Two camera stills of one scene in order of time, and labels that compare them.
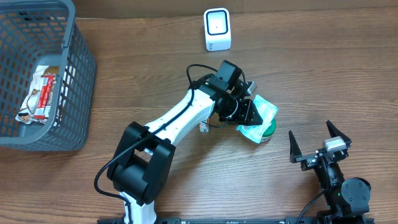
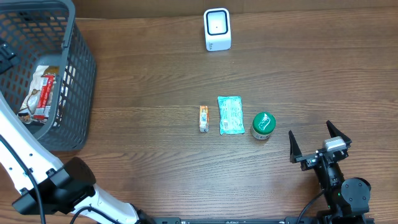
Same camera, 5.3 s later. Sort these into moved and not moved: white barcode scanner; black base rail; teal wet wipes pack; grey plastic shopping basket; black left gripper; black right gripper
Moved: black left gripper; teal wet wipes pack
Not moved: black right gripper; white barcode scanner; grey plastic shopping basket; black base rail
